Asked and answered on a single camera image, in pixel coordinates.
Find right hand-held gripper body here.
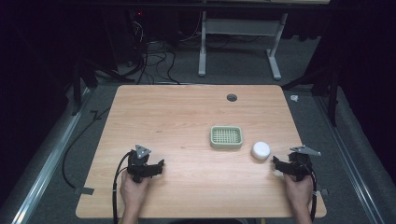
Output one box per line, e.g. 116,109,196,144
287,144,322,183

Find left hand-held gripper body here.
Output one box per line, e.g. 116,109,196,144
125,144,157,183

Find person's left hand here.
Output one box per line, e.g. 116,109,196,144
120,170,151,216

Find person's right hand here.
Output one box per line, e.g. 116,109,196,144
283,173,314,217

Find white round soap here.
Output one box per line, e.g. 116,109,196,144
250,141,272,161

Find green soap dish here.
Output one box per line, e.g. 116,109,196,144
209,125,244,150

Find grey tape strip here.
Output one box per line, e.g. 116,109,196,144
74,186,95,196

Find black metal stand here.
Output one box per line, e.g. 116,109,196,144
70,57,136,117
281,61,341,127

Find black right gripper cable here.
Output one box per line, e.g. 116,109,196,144
304,161,318,223

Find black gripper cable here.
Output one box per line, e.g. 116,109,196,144
111,150,133,224
304,161,318,223

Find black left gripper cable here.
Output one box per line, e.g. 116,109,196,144
111,150,133,224

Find silver floor rail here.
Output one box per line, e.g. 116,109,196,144
313,92,388,224
0,86,92,224

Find thin black floor cable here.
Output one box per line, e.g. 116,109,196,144
61,106,112,190

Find bundle of black floor cables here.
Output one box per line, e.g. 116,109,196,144
125,12,206,86

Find white metal desk frame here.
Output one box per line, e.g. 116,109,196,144
197,10,290,81

